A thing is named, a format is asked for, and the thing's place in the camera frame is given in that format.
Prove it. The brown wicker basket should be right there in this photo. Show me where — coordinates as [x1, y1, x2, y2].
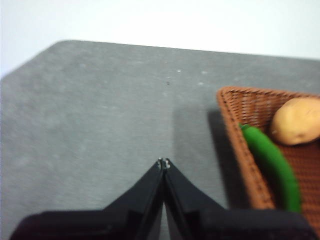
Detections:
[216, 86, 320, 222]

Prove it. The yellow-brown potato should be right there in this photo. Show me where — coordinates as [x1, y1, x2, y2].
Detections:
[269, 97, 320, 146]

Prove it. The green chili pepper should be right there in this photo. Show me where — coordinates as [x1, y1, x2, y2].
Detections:
[238, 122, 302, 215]

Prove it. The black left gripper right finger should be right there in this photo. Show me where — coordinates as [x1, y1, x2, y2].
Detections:
[163, 157, 319, 240]

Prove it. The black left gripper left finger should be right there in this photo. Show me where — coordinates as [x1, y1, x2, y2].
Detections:
[9, 157, 165, 240]

